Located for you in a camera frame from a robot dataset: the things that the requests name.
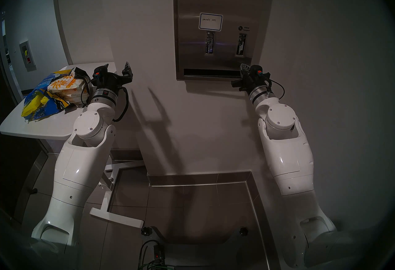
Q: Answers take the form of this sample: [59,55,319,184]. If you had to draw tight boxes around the thin black left camera cable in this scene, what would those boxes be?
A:
[80,78,94,108]

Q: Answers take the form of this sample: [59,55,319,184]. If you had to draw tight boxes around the white table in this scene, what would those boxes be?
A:
[0,62,145,229]

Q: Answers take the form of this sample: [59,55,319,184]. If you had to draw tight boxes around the green black cable bundle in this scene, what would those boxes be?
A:
[138,239,176,270]

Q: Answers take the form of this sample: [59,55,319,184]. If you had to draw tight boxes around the thin black camera cable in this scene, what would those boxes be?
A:
[80,78,94,108]
[268,79,285,100]

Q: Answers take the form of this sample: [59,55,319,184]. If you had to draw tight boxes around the white label blue border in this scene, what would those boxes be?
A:
[198,12,223,31]

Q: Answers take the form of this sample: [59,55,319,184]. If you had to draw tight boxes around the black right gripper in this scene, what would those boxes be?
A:
[231,63,271,92]

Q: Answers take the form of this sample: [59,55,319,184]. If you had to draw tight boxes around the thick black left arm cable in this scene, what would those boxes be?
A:
[112,87,129,122]

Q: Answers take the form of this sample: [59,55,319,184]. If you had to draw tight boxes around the grey wall alarm box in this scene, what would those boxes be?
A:
[19,40,37,72]

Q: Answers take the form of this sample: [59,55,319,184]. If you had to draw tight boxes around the blue yellow pad package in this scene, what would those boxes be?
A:
[21,70,71,122]

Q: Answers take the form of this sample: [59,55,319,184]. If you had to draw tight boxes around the thin black right camera cable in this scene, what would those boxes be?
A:
[268,79,285,100]

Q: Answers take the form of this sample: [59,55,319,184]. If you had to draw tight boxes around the orange floral pad package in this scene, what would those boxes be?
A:
[47,75,90,106]

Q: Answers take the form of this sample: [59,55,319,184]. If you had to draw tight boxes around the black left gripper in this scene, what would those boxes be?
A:
[92,61,134,91]

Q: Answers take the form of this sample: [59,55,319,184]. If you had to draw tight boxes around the black pad package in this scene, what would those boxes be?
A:
[72,67,93,107]

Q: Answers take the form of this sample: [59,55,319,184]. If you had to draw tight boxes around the dark robot base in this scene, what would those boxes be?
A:
[153,226,256,270]

